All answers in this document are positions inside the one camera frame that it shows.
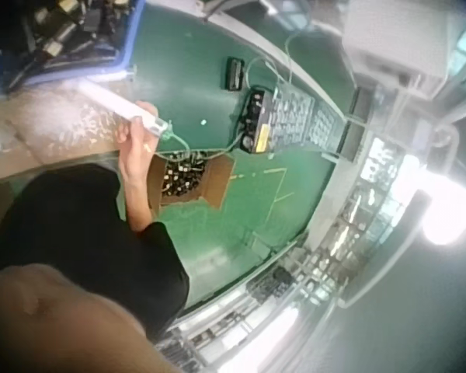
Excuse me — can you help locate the white tube lamp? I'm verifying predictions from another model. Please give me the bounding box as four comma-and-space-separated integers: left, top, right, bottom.
76, 79, 170, 138

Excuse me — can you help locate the white machine housing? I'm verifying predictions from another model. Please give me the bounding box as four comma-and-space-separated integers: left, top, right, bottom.
340, 0, 461, 89

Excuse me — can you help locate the brown cardboard sheet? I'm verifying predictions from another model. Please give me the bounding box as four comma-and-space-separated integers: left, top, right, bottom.
0, 83, 135, 182

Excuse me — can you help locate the small black device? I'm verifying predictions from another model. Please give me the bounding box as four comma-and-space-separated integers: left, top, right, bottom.
226, 56, 245, 92

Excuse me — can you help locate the metal shelf with parts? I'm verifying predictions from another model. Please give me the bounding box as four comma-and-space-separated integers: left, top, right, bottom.
155, 134, 416, 373

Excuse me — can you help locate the thin pale cable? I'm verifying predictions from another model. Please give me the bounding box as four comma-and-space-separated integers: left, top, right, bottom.
245, 26, 315, 91

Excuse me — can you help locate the person's right hand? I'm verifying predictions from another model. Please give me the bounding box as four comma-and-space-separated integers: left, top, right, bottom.
115, 100, 159, 157

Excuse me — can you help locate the green wire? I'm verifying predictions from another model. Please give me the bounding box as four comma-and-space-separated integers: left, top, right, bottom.
155, 123, 253, 161

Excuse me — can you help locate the cardboard box of black parts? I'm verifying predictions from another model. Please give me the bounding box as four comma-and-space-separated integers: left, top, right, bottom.
147, 150, 236, 210

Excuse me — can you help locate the blue crate of metal parts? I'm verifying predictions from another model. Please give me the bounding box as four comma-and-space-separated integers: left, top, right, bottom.
0, 0, 147, 89

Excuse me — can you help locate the black power supply yellow label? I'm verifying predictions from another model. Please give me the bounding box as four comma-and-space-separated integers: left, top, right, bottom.
238, 86, 276, 155

